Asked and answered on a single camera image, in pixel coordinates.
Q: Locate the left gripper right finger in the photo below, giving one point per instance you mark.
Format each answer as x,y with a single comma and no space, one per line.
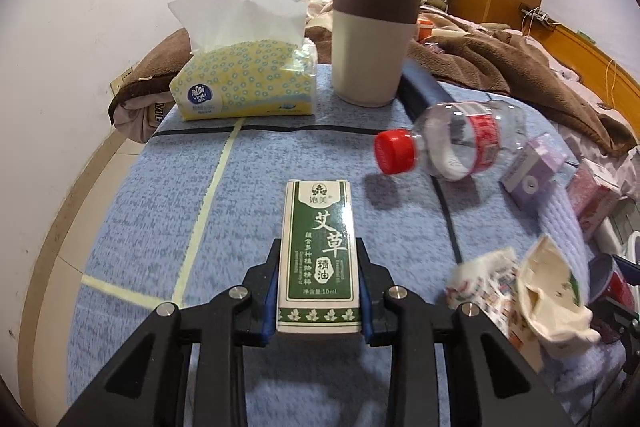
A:
458,356

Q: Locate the white orange box on bed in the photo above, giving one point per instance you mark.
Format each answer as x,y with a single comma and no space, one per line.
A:
424,28

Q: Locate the dark blue glasses case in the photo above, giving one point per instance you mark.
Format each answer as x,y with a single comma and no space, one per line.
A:
418,90

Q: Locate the wooden headboard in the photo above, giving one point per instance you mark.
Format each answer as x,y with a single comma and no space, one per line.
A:
596,70

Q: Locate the beige brown lidded cup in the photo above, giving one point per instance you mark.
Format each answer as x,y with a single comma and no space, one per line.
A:
370,39

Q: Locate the yellow tissue pack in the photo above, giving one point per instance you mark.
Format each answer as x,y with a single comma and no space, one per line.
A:
249,58

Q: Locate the red drink can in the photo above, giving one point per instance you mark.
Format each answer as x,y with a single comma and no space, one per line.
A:
607,281

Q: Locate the clear plastic cola bottle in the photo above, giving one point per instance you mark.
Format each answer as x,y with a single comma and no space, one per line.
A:
454,140

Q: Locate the cream cloth bag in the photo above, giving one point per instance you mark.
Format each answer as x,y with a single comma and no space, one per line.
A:
551,302

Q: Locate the green herbal oil box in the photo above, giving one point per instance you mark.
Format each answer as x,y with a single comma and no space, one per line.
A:
318,280

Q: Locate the patterned paper cup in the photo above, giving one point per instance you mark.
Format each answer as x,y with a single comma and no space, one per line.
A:
489,282

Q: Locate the white foam fruit net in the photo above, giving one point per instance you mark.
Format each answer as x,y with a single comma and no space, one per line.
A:
557,219

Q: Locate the purple milk carton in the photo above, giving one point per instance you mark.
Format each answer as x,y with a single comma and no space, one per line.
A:
532,170

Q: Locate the pink milk carton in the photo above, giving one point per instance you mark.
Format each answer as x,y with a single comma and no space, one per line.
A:
593,193

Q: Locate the brown fleece blanket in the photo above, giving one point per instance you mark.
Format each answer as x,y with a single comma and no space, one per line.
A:
495,61

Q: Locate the white trash bin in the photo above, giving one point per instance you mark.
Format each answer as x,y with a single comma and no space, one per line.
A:
618,234

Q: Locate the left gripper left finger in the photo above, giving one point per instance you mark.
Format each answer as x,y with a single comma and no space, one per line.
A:
185,360

